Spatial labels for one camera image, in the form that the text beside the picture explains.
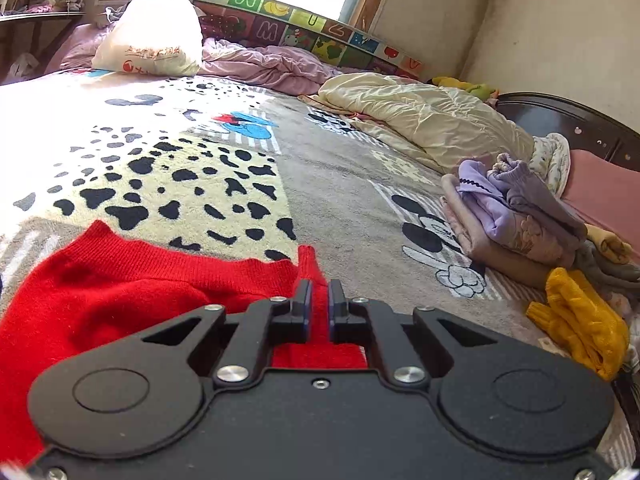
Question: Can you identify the red knit sweater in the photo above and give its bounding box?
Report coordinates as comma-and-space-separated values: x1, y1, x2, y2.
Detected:
1, 221, 367, 464

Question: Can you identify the mickey mouse bed blanket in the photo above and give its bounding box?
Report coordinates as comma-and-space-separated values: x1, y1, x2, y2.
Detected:
1, 70, 639, 479

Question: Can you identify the folded beige pink garment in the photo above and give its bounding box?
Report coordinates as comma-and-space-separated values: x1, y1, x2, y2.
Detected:
440, 174, 551, 290

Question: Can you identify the folded purple garment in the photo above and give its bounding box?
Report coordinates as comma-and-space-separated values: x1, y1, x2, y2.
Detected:
457, 154, 587, 266

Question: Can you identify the cream quilted blanket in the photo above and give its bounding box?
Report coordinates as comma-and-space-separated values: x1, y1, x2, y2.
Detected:
299, 73, 535, 174

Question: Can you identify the mustard yellow knit garment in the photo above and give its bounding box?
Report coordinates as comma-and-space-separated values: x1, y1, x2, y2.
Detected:
526, 268, 629, 382

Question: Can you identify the white patterned cloth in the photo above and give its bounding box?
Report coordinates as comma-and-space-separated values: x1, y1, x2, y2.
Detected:
528, 132, 570, 198

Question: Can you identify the purple crumpled bedsheet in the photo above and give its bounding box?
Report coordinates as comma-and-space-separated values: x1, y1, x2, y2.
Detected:
44, 24, 341, 96

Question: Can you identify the yellow plush toy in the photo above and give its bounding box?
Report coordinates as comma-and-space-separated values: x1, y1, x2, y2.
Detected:
431, 76, 499, 102

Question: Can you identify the pink pillow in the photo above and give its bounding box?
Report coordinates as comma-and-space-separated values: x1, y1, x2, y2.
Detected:
562, 150, 639, 260

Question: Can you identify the dark wooden headboard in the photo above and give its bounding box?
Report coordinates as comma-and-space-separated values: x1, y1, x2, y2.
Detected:
496, 92, 640, 171

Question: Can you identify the white plastic bag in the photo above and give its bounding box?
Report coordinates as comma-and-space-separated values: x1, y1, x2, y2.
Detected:
92, 0, 203, 77

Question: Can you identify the colourful alphabet foam mat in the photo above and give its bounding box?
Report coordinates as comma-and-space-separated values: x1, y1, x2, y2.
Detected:
190, 0, 423, 80

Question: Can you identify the dark side table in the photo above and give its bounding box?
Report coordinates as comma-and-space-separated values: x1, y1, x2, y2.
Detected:
1, 11, 85, 84

